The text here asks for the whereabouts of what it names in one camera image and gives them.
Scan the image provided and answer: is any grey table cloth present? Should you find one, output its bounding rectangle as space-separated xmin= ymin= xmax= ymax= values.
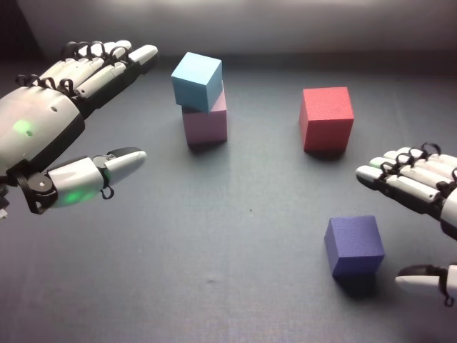
xmin=0 ymin=53 xmax=457 ymax=343

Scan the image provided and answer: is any pink foam cube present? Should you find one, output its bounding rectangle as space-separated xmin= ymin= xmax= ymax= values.
xmin=181 ymin=81 xmax=229 ymax=145

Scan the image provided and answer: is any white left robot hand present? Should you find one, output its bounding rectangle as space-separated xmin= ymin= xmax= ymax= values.
xmin=0 ymin=40 xmax=160 ymax=216

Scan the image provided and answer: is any red foam cube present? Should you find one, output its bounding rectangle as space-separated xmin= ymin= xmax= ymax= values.
xmin=298 ymin=86 xmax=355 ymax=153

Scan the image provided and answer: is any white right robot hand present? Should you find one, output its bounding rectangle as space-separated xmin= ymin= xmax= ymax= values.
xmin=356 ymin=142 xmax=457 ymax=307

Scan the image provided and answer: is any small blue cube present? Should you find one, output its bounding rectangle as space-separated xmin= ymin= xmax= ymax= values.
xmin=171 ymin=51 xmax=224 ymax=114

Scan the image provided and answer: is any small purple cube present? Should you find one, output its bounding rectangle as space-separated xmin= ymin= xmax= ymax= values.
xmin=323 ymin=215 xmax=386 ymax=279

